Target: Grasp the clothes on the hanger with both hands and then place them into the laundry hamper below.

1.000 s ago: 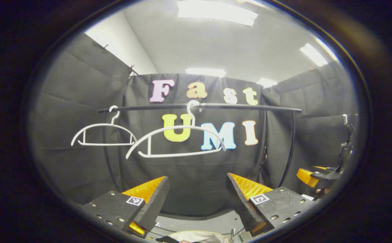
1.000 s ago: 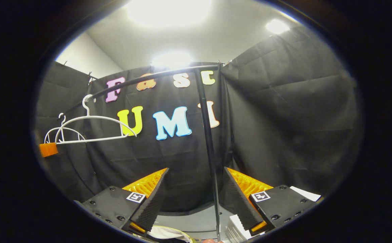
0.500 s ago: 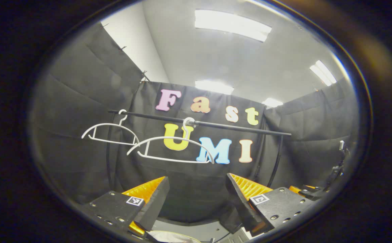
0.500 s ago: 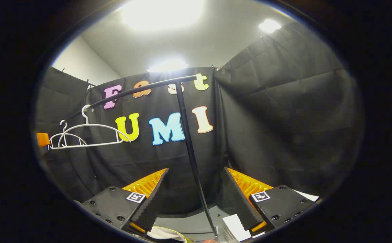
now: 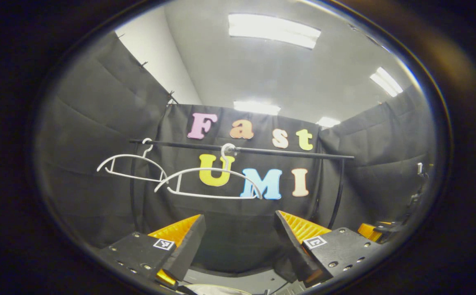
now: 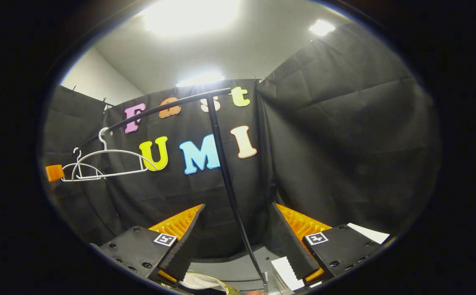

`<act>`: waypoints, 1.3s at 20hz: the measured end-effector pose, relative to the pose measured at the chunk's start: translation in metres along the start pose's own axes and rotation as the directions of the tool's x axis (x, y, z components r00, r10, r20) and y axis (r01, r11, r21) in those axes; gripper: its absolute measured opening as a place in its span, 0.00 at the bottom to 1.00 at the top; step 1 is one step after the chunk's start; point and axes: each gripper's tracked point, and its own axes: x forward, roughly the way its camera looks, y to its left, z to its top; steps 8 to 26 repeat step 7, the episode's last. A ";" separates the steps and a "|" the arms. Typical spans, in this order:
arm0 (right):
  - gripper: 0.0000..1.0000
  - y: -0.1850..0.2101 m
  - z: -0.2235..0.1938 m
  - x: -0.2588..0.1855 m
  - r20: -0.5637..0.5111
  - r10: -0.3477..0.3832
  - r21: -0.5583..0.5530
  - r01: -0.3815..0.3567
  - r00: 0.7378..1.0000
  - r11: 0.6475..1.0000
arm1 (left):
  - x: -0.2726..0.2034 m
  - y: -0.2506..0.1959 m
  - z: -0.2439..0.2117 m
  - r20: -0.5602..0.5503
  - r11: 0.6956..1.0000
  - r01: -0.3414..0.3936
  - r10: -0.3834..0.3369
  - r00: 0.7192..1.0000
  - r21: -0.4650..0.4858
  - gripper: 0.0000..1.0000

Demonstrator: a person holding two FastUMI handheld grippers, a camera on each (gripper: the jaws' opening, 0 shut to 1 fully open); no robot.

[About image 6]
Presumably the black backdrop cloth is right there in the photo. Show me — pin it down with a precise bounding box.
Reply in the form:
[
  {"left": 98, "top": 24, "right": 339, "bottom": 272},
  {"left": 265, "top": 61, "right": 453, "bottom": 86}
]
[{"left": 43, "top": 23, "right": 441, "bottom": 263}]

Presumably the white plastic hanger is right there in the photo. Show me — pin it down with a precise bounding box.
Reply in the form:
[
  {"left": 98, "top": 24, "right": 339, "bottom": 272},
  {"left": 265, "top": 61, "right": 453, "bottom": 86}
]
[
  {"left": 61, "top": 148, "right": 105, "bottom": 182},
  {"left": 71, "top": 127, "right": 158, "bottom": 181}
]

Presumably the large ceiling light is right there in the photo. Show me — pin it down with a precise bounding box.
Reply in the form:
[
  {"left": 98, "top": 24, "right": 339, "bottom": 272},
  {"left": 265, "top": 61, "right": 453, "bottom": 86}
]
[{"left": 141, "top": 0, "right": 240, "bottom": 35}]

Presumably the white laundry hamper yellow rim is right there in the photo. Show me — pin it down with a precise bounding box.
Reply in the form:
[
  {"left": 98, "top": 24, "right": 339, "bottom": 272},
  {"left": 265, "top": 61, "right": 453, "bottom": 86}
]
[{"left": 178, "top": 272, "right": 242, "bottom": 295}]

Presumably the black metal clothes rack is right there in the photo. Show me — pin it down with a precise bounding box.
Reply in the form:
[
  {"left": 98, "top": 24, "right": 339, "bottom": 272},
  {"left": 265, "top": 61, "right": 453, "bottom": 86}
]
[{"left": 76, "top": 87, "right": 269, "bottom": 293}]

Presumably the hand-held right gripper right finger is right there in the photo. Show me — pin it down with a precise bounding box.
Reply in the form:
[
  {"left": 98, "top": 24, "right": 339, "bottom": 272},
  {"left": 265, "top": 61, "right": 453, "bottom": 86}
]
[{"left": 270, "top": 202, "right": 386, "bottom": 287}]

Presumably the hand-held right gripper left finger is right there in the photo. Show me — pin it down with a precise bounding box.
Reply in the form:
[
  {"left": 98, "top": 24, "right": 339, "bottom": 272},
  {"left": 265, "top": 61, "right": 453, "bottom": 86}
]
[{"left": 90, "top": 204, "right": 206, "bottom": 287}]

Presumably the long ceiling light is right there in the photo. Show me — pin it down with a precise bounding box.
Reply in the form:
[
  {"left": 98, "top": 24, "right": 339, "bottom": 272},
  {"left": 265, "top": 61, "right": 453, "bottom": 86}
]
[{"left": 175, "top": 73, "right": 225, "bottom": 86}]

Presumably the small square ceiling light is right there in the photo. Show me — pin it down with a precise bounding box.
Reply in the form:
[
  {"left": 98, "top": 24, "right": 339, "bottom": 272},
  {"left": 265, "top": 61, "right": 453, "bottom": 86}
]
[{"left": 309, "top": 19, "right": 336, "bottom": 36}]

